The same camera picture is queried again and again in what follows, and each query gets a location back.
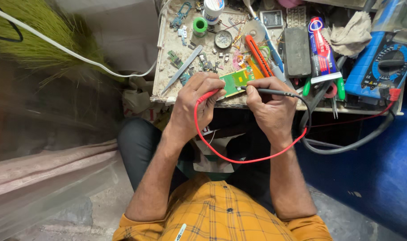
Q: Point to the white crumpled bag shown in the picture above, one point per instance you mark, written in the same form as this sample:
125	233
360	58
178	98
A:
136	100

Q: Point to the flat metal spudger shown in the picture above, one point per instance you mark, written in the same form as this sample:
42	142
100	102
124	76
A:
183	68

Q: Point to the blue digital multimeter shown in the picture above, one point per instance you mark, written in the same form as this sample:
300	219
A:
381	63

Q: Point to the silver pen tool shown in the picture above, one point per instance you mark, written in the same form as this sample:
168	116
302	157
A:
277	71

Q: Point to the person's left hand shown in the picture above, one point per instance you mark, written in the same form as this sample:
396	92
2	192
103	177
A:
190	107

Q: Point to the white pen in pocket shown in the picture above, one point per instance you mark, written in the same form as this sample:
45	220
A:
180	232

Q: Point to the pink plastic sheet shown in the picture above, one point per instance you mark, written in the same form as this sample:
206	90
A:
39	180

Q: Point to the metal tweezers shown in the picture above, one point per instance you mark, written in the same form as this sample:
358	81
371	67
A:
334	107

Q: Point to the dark grey rectangular block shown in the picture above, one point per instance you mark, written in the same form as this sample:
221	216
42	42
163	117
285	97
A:
296	52

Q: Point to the clear tape roll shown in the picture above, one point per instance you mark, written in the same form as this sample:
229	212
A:
253	30

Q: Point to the red multimeter test lead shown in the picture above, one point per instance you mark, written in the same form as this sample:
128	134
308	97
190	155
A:
203	140

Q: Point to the green phone circuit board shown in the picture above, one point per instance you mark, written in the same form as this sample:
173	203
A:
235	80

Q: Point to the orange utility knife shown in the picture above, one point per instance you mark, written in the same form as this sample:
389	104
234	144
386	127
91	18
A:
258	55

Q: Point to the blue phone frame part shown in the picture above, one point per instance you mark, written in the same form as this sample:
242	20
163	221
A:
180	15

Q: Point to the dark trousers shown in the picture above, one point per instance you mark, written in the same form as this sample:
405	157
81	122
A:
139	147

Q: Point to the white bottle blue label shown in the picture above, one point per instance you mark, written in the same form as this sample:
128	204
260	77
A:
212	10

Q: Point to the black phone battery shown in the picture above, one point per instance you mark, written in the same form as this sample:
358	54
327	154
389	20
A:
271	19

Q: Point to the small green circuit board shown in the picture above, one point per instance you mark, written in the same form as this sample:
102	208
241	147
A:
175	59

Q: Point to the green grass broom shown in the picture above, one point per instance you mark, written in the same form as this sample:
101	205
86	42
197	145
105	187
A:
42	36

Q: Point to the grey keypad membrane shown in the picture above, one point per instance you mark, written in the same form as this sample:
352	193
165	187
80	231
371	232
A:
296	16

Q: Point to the round metal tin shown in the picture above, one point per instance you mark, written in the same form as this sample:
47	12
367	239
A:
223	39

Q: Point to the clear plastic bag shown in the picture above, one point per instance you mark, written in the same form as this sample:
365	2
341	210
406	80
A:
391	15

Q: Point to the orange flex ribbon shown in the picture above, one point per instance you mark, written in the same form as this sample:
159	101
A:
255	68

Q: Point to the blue white toothbrush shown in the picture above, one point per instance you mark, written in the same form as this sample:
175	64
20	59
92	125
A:
272	47

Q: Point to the black multimeter test lead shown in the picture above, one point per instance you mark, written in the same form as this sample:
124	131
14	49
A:
277	92

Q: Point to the person's right hand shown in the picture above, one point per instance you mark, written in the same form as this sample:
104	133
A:
277	110

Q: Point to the pile of small phone parts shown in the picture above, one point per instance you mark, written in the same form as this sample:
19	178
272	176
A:
208	62

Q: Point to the pink tape roll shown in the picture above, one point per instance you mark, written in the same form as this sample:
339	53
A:
331	91

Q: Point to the beige dirty cloth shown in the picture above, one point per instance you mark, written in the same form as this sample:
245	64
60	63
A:
350	35

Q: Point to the orange plaid shirt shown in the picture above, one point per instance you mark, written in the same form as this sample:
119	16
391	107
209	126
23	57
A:
223	214

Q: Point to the red blue glue tube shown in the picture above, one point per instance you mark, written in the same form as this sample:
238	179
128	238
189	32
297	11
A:
322	50

